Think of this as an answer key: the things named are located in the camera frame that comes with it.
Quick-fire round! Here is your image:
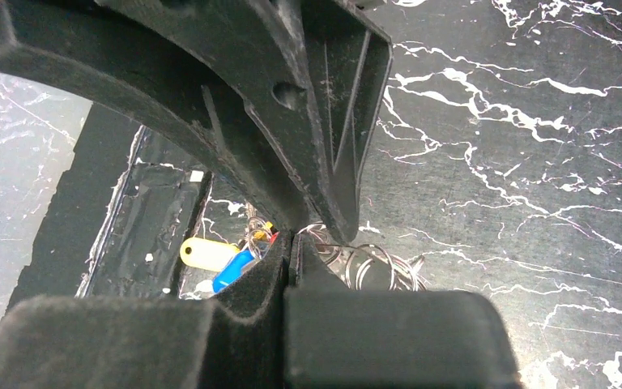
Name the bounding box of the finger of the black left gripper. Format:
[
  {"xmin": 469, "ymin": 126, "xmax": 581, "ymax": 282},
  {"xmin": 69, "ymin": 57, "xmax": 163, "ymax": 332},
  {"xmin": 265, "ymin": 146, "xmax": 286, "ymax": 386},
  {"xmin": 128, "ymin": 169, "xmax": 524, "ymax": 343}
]
[
  {"xmin": 104, "ymin": 1, "xmax": 392, "ymax": 243},
  {"xmin": 0, "ymin": 1, "xmax": 309, "ymax": 229}
]

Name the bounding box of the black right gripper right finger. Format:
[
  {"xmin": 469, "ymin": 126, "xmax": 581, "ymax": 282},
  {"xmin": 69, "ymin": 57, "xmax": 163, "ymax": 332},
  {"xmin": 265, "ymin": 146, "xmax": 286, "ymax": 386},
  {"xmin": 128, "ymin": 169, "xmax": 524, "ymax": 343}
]
[{"xmin": 283, "ymin": 235, "xmax": 522, "ymax": 388}]

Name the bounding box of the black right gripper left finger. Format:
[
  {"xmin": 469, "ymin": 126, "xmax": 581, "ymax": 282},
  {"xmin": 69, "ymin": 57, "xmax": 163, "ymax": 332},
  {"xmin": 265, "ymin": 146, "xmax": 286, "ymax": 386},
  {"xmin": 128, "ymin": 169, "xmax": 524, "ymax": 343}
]
[{"xmin": 0, "ymin": 232, "xmax": 292, "ymax": 388}]

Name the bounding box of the blue key tag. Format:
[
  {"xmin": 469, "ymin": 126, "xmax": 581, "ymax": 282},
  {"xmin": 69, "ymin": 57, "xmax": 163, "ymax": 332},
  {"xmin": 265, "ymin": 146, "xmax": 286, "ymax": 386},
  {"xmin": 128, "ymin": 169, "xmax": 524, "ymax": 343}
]
[{"xmin": 212, "ymin": 249, "xmax": 254, "ymax": 293}]

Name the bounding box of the yellow key tag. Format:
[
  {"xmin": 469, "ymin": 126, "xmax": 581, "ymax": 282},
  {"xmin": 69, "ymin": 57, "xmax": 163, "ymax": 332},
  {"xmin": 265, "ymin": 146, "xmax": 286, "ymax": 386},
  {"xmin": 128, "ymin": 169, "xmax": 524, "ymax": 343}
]
[{"xmin": 179, "ymin": 237, "xmax": 240, "ymax": 272}]

